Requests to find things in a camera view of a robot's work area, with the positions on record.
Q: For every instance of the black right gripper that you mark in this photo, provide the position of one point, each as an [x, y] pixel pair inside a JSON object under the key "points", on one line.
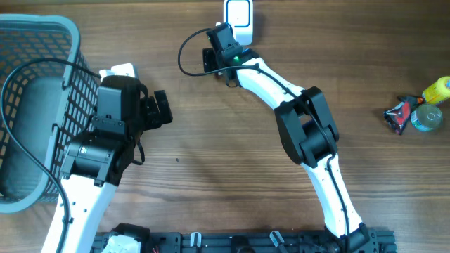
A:
{"points": [[211, 60]]}

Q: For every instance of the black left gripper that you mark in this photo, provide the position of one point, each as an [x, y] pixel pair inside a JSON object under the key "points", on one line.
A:
{"points": [[154, 119]]}

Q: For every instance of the black red snack packet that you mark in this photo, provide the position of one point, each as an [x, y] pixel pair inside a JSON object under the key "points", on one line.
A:
{"points": [[398, 116]]}

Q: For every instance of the yellow juice bottle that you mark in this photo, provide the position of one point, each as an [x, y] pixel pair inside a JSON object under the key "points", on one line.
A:
{"points": [[438, 92]]}

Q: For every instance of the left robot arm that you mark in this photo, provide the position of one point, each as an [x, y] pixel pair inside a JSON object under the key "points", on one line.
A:
{"points": [[95, 159]]}

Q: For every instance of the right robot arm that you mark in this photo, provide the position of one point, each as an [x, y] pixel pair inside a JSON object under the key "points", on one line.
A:
{"points": [[306, 128]]}

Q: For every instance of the white barcode scanner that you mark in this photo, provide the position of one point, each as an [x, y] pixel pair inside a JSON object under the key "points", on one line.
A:
{"points": [[239, 14]]}

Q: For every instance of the grey plastic shopping basket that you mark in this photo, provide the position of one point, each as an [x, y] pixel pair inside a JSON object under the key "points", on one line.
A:
{"points": [[49, 96]]}

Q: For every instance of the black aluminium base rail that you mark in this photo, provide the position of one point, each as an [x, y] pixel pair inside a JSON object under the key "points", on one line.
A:
{"points": [[302, 242]]}

